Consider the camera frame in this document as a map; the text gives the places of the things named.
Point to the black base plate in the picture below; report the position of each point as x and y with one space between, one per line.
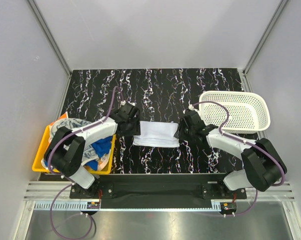
180 191

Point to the white perforated basket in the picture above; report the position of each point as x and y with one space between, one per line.
248 112

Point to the orange towel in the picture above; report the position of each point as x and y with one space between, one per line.
63 116

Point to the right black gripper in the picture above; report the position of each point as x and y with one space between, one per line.
179 132

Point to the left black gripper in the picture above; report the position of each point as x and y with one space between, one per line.
136 130

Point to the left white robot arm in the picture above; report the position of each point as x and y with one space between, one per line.
66 149

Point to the white slotted cable duct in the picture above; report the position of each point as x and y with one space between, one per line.
67 205

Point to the pink white towel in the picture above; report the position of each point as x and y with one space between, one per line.
104 161

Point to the blue patterned grey towel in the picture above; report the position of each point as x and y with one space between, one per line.
90 157

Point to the yellow plastic bin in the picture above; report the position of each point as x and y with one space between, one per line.
38 163

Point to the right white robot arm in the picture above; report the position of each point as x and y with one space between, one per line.
262 165

